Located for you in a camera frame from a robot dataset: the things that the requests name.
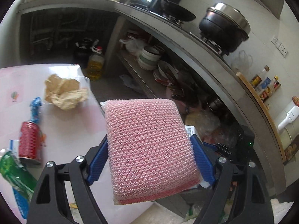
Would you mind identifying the red soda can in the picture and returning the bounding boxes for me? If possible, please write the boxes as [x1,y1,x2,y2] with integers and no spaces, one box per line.
[19,121,41,165]

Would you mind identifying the stacked white green bowls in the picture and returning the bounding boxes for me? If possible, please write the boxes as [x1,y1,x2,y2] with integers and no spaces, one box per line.
[137,46,161,71]

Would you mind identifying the green plastic bottle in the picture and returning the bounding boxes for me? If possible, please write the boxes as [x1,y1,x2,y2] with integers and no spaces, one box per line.
[1,149,37,203]

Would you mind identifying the pink scrub sponge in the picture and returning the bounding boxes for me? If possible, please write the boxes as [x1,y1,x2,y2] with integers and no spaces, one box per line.
[102,99,202,205]

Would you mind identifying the black cooking pot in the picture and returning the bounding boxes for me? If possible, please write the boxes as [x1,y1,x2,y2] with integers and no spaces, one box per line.
[199,2,251,55]

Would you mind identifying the wooden condiment shelf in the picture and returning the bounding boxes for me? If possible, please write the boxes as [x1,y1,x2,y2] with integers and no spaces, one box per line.
[236,72,287,164]

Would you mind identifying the white plastic bag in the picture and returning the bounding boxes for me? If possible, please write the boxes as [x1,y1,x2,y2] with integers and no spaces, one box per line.
[119,38,147,57]

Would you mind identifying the blue candy wrapper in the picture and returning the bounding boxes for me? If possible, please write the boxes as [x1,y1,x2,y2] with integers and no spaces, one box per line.
[30,97,42,124]

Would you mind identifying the black wok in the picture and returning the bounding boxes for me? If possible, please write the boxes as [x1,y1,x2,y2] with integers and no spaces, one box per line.
[160,0,196,22]

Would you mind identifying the cooking oil bottle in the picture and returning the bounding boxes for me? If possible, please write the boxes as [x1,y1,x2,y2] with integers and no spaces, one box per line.
[87,46,105,81]

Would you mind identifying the brown paper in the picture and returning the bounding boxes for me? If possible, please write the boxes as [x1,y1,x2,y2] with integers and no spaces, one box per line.
[44,73,90,111]

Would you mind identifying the white wall socket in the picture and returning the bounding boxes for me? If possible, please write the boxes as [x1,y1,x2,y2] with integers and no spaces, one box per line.
[271,36,288,58]

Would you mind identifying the blue toothpaste box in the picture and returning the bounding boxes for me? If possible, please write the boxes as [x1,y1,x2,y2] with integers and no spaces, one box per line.
[9,140,29,220]

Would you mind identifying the pink patterned tablecloth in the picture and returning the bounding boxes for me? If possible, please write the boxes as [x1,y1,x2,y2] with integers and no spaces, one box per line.
[1,64,152,223]

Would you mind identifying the metal shelf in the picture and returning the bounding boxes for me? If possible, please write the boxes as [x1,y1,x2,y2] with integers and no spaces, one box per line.
[117,50,166,98]

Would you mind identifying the yellow plastic bag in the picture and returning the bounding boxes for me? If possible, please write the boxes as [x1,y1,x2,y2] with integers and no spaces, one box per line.
[185,110,221,138]

